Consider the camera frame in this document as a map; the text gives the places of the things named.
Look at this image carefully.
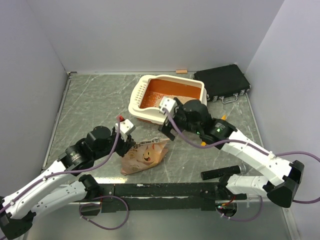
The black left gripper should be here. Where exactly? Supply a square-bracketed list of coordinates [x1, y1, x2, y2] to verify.
[93, 125, 136, 160]

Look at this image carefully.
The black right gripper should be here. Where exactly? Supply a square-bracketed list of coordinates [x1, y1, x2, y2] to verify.
[158, 102, 202, 141]

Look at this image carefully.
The pink cat litter bag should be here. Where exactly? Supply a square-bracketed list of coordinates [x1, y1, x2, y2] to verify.
[120, 141, 169, 176]

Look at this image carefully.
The yellow plastic scoop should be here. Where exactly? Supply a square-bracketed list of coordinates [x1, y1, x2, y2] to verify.
[200, 115, 227, 147]

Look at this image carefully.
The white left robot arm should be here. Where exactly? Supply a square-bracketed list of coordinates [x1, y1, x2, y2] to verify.
[0, 123, 136, 240]

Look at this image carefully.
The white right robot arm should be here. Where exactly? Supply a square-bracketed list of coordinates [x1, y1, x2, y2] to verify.
[159, 96, 305, 208]

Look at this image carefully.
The cream orange litter box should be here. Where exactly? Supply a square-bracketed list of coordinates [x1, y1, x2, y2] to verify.
[128, 74, 207, 125]

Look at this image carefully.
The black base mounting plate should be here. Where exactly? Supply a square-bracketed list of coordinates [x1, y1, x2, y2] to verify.
[69, 181, 248, 213]

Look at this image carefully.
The small wooden block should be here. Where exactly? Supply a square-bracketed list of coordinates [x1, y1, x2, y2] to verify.
[175, 69, 188, 74]

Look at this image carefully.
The black hard case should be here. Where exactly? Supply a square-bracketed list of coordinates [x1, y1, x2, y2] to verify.
[193, 64, 251, 102]

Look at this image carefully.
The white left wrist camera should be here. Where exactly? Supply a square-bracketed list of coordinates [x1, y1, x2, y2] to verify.
[115, 115, 136, 141]

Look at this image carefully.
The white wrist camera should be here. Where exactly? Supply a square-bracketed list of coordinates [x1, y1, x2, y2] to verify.
[159, 96, 178, 117]
[115, 115, 136, 141]

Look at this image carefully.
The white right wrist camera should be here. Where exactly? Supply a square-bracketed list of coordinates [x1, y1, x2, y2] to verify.
[159, 96, 178, 117]

